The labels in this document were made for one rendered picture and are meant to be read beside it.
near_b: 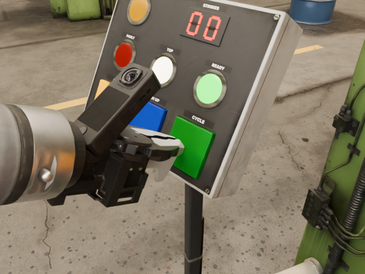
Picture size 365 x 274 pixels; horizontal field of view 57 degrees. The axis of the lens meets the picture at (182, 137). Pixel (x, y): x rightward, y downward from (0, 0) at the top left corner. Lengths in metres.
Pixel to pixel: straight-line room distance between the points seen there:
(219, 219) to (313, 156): 0.82
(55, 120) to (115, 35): 0.37
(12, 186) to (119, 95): 0.15
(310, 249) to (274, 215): 0.97
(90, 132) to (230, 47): 0.25
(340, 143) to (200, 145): 0.30
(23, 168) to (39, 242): 1.51
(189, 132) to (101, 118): 0.18
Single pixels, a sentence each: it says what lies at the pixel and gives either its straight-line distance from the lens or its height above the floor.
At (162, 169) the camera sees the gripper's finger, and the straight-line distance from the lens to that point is 0.46.
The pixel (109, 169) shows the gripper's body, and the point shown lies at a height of 1.07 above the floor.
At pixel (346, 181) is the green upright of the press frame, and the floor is 0.89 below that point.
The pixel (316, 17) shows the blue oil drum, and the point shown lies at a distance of 4.96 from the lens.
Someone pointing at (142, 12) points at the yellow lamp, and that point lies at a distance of 0.63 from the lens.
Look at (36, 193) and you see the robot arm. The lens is 0.33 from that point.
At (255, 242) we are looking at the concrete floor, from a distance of 1.70.
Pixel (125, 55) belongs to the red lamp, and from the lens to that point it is 0.63.
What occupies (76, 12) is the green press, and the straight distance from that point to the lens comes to 5.01.
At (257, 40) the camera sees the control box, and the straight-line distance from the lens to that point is 0.49.
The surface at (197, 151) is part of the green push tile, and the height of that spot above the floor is 1.01.
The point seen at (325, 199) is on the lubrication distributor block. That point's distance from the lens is 0.73.
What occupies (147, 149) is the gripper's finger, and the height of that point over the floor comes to 1.08.
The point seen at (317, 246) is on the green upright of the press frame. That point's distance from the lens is 0.85.
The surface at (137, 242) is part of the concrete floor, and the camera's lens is 1.68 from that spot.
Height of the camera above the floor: 1.32
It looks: 35 degrees down
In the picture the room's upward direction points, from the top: straight up
